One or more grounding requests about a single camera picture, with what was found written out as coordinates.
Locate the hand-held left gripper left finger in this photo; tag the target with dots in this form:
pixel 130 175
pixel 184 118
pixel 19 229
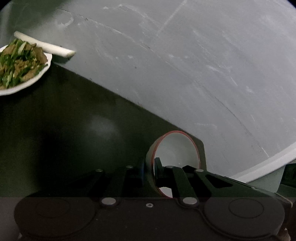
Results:
pixel 134 177

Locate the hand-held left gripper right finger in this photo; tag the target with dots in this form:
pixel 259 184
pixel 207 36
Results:
pixel 175 178

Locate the white ceramic bowl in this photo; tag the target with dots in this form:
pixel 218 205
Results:
pixel 177 148

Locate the white plastic basin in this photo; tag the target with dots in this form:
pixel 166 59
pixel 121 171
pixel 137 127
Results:
pixel 266 169

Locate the long white bar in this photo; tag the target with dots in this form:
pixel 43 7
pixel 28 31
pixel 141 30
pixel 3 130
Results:
pixel 50 48

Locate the white plate of stir-fried greens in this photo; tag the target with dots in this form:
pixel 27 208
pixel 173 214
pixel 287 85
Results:
pixel 19 67

